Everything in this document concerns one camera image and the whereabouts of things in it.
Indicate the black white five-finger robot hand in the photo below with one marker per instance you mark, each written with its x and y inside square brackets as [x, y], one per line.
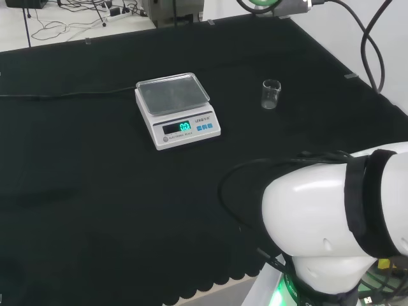
[291, 8]

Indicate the small clear glass beaker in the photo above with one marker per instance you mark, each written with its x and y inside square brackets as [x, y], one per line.
[271, 95]

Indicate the grey equipment box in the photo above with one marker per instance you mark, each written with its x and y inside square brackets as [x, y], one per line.
[173, 12]

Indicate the white electronic balance steel pan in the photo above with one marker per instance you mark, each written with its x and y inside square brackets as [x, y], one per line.
[178, 127]

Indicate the white power strip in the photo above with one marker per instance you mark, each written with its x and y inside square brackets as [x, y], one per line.
[118, 14]

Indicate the black tripod leg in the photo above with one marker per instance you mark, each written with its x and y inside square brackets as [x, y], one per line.
[100, 14]

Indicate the black box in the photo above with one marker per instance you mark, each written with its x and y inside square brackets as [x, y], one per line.
[27, 3]

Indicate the dark thin pole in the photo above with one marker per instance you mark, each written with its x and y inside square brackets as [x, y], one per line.
[27, 27]

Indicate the yellow connector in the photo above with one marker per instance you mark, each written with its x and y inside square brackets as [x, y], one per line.
[384, 264]

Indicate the black bench cloth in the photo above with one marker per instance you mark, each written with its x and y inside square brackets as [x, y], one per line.
[95, 197]

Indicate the silver USB plug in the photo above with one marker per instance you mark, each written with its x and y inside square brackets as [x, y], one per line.
[368, 300]

